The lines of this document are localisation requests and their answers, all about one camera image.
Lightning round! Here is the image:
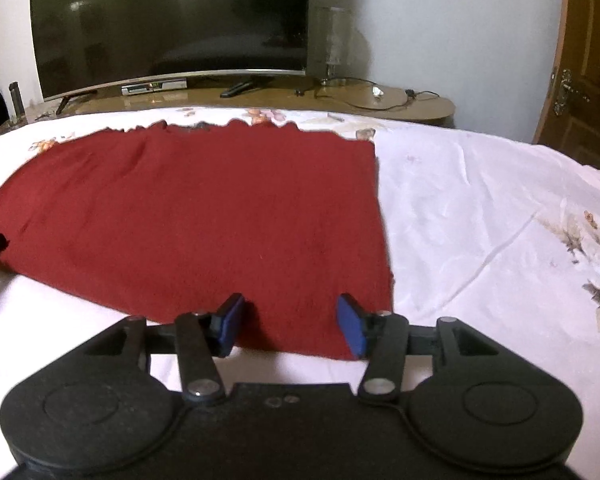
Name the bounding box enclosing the black cable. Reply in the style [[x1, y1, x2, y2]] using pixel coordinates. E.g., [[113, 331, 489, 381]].
[[295, 77, 441, 111]]

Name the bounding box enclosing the red beaded sweater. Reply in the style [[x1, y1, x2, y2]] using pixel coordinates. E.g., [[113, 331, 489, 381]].
[[0, 121, 396, 362]]

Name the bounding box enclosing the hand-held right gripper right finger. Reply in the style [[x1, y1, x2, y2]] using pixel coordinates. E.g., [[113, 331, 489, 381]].
[[336, 293, 498, 405]]

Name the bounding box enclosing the brass door handle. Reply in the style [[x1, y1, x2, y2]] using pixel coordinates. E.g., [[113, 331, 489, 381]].
[[552, 67, 589, 116]]

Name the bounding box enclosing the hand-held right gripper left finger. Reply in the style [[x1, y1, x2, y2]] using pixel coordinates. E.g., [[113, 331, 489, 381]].
[[85, 293, 247, 405]]

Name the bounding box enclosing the brown wooden door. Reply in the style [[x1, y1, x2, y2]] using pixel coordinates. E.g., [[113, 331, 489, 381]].
[[532, 0, 600, 173]]

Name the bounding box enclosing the silver set-top box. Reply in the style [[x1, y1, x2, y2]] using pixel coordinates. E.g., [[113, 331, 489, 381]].
[[121, 79, 188, 97]]

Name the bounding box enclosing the black curved television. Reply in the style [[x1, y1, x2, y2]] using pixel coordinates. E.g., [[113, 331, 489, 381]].
[[28, 0, 312, 115]]

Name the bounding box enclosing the wooden television stand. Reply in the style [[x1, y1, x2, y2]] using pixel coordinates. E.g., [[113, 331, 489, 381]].
[[0, 77, 456, 133]]

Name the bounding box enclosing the white floral bed sheet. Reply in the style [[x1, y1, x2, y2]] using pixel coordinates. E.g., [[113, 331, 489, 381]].
[[0, 105, 600, 480]]

